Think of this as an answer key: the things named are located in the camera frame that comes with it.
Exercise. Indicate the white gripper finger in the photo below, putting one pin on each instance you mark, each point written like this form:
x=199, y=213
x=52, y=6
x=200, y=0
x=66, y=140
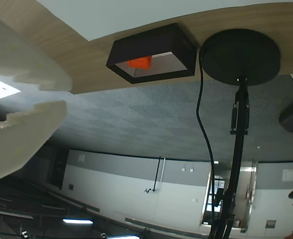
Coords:
x=17, y=54
x=19, y=144

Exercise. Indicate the orange cube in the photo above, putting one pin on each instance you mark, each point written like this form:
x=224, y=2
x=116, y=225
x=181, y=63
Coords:
x=140, y=63

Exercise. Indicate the dark brown open box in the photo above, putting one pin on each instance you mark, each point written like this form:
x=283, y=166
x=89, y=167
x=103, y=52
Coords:
x=148, y=42

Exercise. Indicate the white paper sheet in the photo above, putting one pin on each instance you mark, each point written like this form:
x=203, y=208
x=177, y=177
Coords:
x=126, y=15

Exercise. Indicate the black stand with round base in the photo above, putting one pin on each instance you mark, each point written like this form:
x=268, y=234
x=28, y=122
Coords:
x=240, y=54

